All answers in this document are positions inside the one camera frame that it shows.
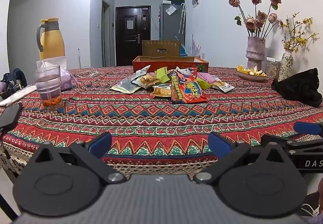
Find pink snack packet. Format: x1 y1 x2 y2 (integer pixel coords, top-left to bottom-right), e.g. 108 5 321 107
197 73 220 84

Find brown plate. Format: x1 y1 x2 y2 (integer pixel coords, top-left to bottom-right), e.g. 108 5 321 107
236 69 268 82

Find side door frame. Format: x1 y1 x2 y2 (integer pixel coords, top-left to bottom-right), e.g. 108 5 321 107
102 0 111 67

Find plate of orange peels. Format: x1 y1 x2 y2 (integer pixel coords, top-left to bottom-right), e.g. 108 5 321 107
237 65 267 77

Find hanging folded umbrella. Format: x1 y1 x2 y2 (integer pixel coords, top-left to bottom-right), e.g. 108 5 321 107
179 4 187 34

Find small orange snack packet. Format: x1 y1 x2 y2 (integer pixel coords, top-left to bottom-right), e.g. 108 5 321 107
151 86 172 97

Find pale pink decorative grass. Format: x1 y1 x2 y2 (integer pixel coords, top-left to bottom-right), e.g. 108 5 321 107
188 35 202 56

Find large red snack bag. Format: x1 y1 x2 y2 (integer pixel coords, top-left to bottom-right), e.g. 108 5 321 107
170 67 209 104

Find purple tissue pack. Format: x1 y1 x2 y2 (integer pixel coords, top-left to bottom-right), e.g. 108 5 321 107
36 57 73 90

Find clear storage jar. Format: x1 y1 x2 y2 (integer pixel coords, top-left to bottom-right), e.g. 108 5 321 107
266 57 281 79

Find grey teal snack packet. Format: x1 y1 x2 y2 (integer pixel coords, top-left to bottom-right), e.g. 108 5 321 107
110 74 142 94

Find pink ribbed vase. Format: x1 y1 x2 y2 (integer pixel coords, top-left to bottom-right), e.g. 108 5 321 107
246 36 266 70

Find silver snack packet food print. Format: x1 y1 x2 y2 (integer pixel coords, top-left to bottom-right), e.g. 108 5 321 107
131 65 160 88

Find plain silver snack packet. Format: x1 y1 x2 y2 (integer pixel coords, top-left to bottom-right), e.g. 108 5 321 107
177 66 195 75

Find dark jacket on chair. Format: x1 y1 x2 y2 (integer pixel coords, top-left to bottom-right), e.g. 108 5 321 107
0 68 28 99

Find black cloth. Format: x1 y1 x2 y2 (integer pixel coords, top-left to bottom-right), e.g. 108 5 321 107
271 68 323 107

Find white cable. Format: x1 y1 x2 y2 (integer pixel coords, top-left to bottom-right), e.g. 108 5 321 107
71 67 101 79

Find white folded plastic bag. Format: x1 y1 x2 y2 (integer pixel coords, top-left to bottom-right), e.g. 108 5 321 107
0 85 37 107

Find dried pink roses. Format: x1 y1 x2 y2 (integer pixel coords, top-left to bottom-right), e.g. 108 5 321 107
228 0 283 38

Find red cardboard box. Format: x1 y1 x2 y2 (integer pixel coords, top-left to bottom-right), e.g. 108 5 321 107
133 56 209 73

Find yellow flower sprigs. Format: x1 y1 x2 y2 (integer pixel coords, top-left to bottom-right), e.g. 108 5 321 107
279 13 319 53

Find grey refrigerator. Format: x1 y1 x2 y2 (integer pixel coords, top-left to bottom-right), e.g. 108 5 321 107
159 3 186 43

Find yellow thermos jug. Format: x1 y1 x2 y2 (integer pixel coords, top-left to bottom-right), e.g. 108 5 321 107
37 17 66 61

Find dark entrance door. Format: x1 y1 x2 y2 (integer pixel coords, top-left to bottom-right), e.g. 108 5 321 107
115 6 151 66

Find white snack packet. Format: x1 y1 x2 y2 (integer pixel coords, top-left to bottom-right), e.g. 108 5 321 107
211 80 232 93

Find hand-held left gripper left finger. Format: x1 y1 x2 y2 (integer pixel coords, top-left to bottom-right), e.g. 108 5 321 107
32 131 127 184

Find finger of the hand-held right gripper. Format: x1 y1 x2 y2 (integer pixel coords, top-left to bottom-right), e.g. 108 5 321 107
294 122 323 135
261 134 323 155

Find black smartphone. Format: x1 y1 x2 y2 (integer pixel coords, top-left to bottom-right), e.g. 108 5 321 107
0 103 23 128

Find glass cup with goji berries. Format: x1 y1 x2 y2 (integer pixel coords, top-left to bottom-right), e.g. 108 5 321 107
35 65 62 109

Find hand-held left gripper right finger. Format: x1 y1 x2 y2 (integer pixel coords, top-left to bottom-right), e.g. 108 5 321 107
193 132 288 185

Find floral porcelain vase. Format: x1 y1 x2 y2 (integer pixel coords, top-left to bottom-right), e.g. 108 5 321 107
278 49 294 82

